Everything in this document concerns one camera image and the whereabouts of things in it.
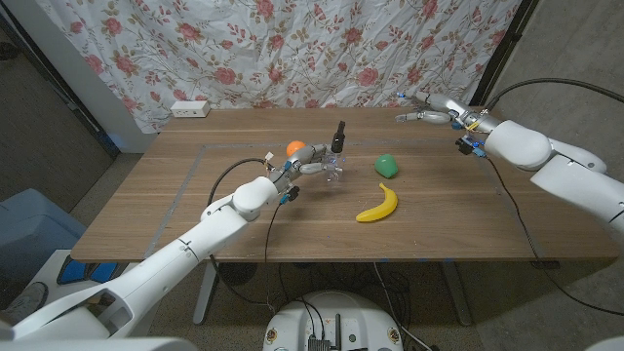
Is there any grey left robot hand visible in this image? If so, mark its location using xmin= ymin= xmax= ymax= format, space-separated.
xmin=270 ymin=142 xmax=345 ymax=189

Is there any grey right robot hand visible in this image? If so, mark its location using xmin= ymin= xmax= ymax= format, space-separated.
xmin=395 ymin=91 xmax=493 ymax=136

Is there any clear spray bottle black cap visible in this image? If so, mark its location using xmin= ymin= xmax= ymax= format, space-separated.
xmin=324 ymin=120 xmax=348 ymax=184

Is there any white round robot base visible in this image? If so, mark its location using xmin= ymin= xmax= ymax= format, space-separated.
xmin=262 ymin=291 xmax=405 ymax=351

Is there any yellow toy banana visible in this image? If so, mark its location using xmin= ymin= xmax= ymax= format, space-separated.
xmin=355 ymin=182 xmax=400 ymax=224

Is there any black backdrop stand pole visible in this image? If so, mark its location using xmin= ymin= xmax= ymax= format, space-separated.
xmin=468 ymin=0 xmax=541 ymax=107

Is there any floral curtain backdrop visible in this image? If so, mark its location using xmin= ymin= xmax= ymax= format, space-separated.
xmin=33 ymin=0 xmax=523 ymax=134

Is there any white power strip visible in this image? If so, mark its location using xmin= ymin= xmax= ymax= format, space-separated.
xmin=170 ymin=99 xmax=212 ymax=119

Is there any black round disc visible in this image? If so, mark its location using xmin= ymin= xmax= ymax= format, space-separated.
xmin=217 ymin=262 xmax=258 ymax=288

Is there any white table leg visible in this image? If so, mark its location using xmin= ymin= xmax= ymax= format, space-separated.
xmin=192 ymin=261 xmax=220 ymax=327
xmin=441 ymin=261 xmax=473 ymax=327

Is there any blue plastic bin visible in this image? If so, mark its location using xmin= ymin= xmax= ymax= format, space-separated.
xmin=0 ymin=187 xmax=88 ymax=289

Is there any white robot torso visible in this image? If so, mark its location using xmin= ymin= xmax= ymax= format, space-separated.
xmin=0 ymin=335 xmax=199 ymax=351

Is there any white stand with blue pads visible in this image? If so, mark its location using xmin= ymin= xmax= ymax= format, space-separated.
xmin=21 ymin=249 xmax=147 ymax=308

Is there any grey shoe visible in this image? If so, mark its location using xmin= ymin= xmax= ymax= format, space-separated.
xmin=0 ymin=281 xmax=50 ymax=327

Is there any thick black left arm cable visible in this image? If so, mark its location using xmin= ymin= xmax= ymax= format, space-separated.
xmin=207 ymin=157 xmax=277 ymax=313

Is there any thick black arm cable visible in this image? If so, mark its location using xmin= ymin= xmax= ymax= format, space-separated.
xmin=485 ymin=76 xmax=624 ymax=112
xmin=207 ymin=157 xmax=277 ymax=313

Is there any thin black left wrist cable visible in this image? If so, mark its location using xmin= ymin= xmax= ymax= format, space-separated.
xmin=262 ymin=202 xmax=287 ymax=308

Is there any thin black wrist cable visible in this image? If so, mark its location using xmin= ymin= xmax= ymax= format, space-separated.
xmin=485 ymin=155 xmax=624 ymax=317
xmin=262 ymin=202 xmax=287 ymax=308

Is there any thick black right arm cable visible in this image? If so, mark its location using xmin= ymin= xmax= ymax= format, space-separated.
xmin=485 ymin=76 xmax=624 ymax=112

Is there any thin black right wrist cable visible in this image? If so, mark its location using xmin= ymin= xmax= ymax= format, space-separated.
xmin=485 ymin=155 xmax=624 ymax=317

